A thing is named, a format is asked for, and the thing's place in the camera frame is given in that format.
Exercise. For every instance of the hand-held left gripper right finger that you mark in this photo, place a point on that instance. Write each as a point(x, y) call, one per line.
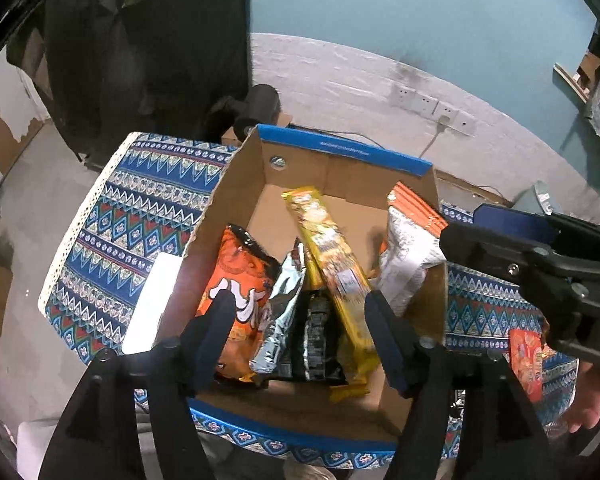
point(387, 342)

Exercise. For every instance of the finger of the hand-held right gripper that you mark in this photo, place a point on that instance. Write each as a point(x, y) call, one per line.
point(515, 222)
point(480, 250)

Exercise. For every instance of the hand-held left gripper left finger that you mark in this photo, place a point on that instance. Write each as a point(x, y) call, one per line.
point(215, 332)

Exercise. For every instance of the orange chip bag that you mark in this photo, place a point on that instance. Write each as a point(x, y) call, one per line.
point(240, 280)

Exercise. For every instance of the silver snack packet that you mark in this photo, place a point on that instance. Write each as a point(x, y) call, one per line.
point(280, 320)

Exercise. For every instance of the black snack packet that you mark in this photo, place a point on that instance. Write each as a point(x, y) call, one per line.
point(317, 340)

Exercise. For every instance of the white and orange snack bag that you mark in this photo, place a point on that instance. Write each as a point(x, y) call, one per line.
point(405, 250)

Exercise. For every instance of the yellow pictured snack packet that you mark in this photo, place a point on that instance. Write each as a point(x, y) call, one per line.
point(330, 250)

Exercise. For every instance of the blue cardboard box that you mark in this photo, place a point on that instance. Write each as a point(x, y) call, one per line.
point(300, 410)

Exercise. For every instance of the person's right hand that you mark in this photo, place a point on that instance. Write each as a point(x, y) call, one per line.
point(590, 400)

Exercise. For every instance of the grey waste bin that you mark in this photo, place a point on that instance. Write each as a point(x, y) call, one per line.
point(535, 197)

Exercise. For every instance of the white paper sheet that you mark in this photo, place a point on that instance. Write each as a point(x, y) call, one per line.
point(150, 310)

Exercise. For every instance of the red snack packet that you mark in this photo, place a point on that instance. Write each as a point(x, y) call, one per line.
point(525, 360)

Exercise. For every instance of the blue patterned tablecloth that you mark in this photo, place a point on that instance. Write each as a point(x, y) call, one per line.
point(130, 220)

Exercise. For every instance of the cardboard pieces in window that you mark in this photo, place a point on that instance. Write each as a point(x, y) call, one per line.
point(590, 67)

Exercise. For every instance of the black device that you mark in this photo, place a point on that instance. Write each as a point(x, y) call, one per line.
point(260, 102)

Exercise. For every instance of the dark curtain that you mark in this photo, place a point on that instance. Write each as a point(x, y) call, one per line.
point(155, 60)

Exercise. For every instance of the white wall socket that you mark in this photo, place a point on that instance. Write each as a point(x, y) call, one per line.
point(464, 121)
point(445, 110)
point(422, 102)
point(400, 94)

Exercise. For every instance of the wooden window frame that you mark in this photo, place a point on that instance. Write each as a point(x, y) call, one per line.
point(570, 82)

